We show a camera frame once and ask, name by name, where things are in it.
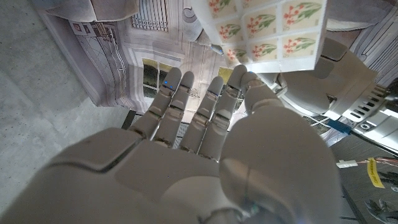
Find floral postage stamp sheet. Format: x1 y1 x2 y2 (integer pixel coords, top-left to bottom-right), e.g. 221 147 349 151
191 0 329 74

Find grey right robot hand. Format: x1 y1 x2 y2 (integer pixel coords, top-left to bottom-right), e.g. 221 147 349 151
0 64 343 224

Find printed sofa room backdrop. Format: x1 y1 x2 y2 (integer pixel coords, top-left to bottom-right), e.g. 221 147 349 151
29 0 398 125

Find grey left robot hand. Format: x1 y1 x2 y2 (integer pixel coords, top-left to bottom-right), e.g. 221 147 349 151
211 37 379 121

